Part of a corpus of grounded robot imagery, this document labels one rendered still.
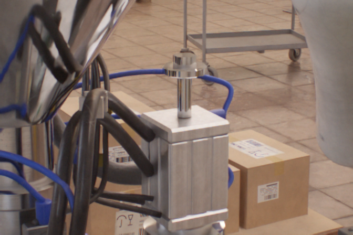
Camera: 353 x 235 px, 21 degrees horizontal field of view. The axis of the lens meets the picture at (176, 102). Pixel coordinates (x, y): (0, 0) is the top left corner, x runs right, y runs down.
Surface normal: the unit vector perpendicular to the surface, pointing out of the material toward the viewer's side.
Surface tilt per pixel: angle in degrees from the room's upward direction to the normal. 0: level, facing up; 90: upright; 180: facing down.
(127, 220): 90
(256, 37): 0
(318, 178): 0
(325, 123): 118
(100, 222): 90
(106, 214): 90
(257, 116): 0
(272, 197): 90
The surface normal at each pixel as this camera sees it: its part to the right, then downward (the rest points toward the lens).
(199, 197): 0.47, 0.24
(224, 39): 0.00, -0.96
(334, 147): -0.57, 0.68
